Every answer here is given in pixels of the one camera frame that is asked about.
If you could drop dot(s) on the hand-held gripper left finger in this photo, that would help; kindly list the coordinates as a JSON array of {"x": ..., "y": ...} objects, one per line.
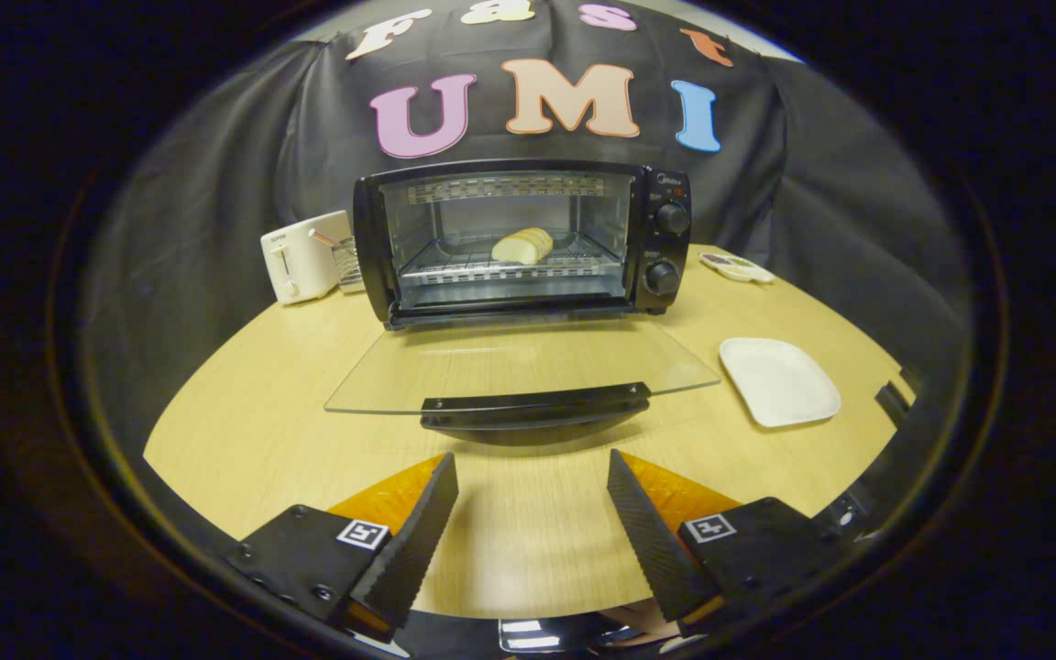
[{"x": 411, "y": 545}]

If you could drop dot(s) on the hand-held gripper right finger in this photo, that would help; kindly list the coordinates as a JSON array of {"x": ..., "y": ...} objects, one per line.
[{"x": 652, "y": 541}]

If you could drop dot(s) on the black toaster oven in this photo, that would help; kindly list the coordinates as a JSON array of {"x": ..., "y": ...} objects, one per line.
[{"x": 528, "y": 266}]

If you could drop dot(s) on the bread loaf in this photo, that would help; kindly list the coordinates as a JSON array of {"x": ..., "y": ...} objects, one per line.
[{"x": 522, "y": 246}]

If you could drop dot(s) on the white pop-up toaster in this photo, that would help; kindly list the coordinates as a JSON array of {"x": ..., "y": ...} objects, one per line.
[{"x": 301, "y": 259}]

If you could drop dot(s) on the white square plate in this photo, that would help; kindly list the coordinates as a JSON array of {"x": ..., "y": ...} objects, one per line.
[{"x": 779, "y": 379}]

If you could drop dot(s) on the white divided condiment dish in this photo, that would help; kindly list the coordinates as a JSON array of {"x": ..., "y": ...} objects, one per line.
[{"x": 737, "y": 267}]

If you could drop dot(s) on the black backdrop cloth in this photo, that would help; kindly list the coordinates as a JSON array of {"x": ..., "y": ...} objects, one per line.
[{"x": 216, "y": 202}]

